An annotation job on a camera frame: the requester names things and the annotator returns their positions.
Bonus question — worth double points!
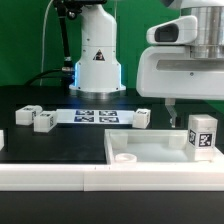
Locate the white U-shaped fence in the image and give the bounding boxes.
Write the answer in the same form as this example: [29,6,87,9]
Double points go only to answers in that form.
[0,129,224,192]

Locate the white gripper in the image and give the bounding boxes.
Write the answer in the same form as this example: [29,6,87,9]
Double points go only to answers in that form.
[136,46,224,128]

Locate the white marker sheet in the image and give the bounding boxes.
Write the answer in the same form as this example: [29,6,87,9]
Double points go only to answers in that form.
[57,109,134,125]

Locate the black cable bundle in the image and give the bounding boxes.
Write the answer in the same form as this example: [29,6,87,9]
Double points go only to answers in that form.
[23,66,75,87]

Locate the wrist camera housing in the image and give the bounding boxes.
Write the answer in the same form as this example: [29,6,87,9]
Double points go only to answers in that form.
[146,15,198,45]

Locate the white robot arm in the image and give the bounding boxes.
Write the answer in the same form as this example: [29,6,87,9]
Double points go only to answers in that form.
[70,0,224,116]

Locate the white square table top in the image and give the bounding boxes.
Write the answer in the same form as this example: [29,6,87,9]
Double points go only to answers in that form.
[103,129,224,165]

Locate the white cable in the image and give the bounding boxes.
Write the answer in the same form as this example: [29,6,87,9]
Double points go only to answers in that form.
[39,0,55,87]

